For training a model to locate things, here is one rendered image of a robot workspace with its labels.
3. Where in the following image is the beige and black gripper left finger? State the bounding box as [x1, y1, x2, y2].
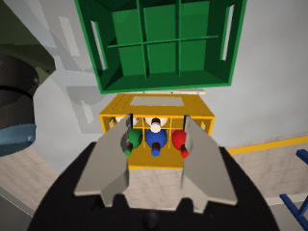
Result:
[27, 113, 133, 231]

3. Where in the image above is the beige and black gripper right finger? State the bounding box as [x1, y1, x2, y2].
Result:
[181, 115, 280, 231]

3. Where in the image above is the white bottle with grey label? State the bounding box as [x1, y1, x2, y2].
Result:
[115, 116, 140, 126]

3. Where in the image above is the blue bottle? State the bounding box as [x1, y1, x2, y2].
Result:
[145, 129, 167, 157]

